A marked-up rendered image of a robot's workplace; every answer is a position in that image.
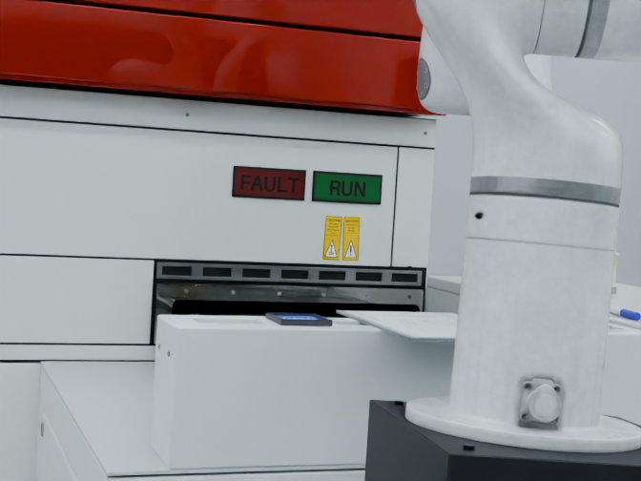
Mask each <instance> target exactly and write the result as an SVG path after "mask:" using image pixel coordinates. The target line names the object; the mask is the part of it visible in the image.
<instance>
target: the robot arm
mask: <svg viewBox="0 0 641 481"><path fill-rule="evenodd" d="M413 2H414V6H415V9H416V11H417V13H418V15H419V18H420V20H421V22H422V24H423V32H422V38H421V45H420V53H419V62H418V70H417V86H416V89H417V92H418V98H419V100H420V102H421V104H422V106H423V107H424V108H426V109H427V110H428V111H430V112H432V113H436V114H442V115H467V116H470V117H471V124H472V135H473V151H472V168H471V179H470V188H469V199H468V209H467V219H466V230H465V250H464V259H463V270H462V279H461V289H460V300H459V309H458V319H457V329H456V339H455V348H454V359H453V368H452V378H451V389H450V397H426V398H419V399H414V400H410V401H409V402H407V403H406V408H405V418H406V419H407V420H408V421H409V422H411V423H413V424H415V425H417V426H420V427H423V428H425V429H430V430H434V431H437V432H440V433H444V434H448V435H452V436H456V437H461V438H465V439H470V440H475V441H480V442H486V443H491V444H497V445H503V446H511V447H517V448H525V449H534V450H552V451H564V452H583V453H613V452H625V451H632V450H638V449H640V448H641V429H640V428H639V427H637V426H635V425H633V424H630V423H627V422H624V421H621V420H618V419H614V418H611V417H608V416H604V415H600V407H601V398H602V388H603V378H604V368H605V358H606V348H607V338H608V328H609V318H610V299H611V289H612V279H613V269H614V259H615V252H614V251H615V247H616V238H617V227H618V218H619V206H620V198H621V189H622V176H623V158H624V155H623V143H622V138H621V136H620V134H619V133H618V131H617V130H616V129H615V128H614V127H613V126H612V125H611V124H610V123H609V122H607V121H606V120H605V119H604V118H603V117H601V116H600V115H597V114H596V113H594V112H592V111H590V110H588V109H586V108H584V107H582V106H580V105H578V104H576V103H574V102H572V101H570V100H568V99H566V98H564V97H562V96H560V95H559V94H557V93H555V92H553V91H552V85H551V62H550V56H551V55H553V56H564V57H575V58H586V59H596V60H609V61H624V62H632V61H641V0H413Z"/></svg>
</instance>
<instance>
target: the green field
mask: <svg viewBox="0 0 641 481"><path fill-rule="evenodd" d="M380 184H381V178H376V177H361V176H346V175H330V174H316V185H315V199H337V200H354V201H372V202H379V198H380Z"/></svg>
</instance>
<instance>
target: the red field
mask: <svg viewBox="0 0 641 481"><path fill-rule="evenodd" d="M303 176H304V173H300V172H284V171H269V170H254V169H239V168H237V170H236V187H235V195H250V196H268V197H286V198H302V191H303Z"/></svg>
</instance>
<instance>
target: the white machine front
mask: <svg viewBox="0 0 641 481"><path fill-rule="evenodd" d="M436 128H437V119H428V118H417V117H405V116H393V115H372V114H360V113H348V112H336V111H325V110H313V109H302V108H290V107H279V106H267V105H256V104H244V103H233V102H221V101H210V100H197V99H186V98H174V97H163V96H151V95H140V94H118V93H106V92H95V91H83V90H71V89H59V88H48V87H36V86H25V85H13V84H2V83H0V361H155V346H156V345H155V344H154V343H153V342H152V338H153V319H154V302H155V283H156V282H218V283H253V284H288V285H322V286H357V287H392V288H419V289H422V290H423V291H424V292H425V281H426V268H427V259H428V245H429V230H430V215H431V201H432V186H433V172H434V157H435V150H434V149H435V142H436ZM237 168H239V169H254V170H269V171H284V172H300V173H304V176H303V191H302V198H286V197H268V196H250V195H235V187H236V170H237ZM316 174H330V175H346V176H361V177H376V178H381V184H380V198H379V202H372V201H354V200H337V199H315V185H316ZM326 216H335V217H342V222H341V245H340V257H339V260H338V261H332V260H323V259H322V253H323V242H324V229H325V218H326ZM343 217H357V218H360V243H359V260H358V261H343V260H342V240H343ZM158 262H182V263H210V264H239V265H268V266H296V267H325V268H354V269H382V270H410V271H423V272H422V286H417V285H383V284H350V283H315V282H249V281H216V280H182V279H157V278H156V267H157V263H158ZM423 312H424V300H423Z"/></svg>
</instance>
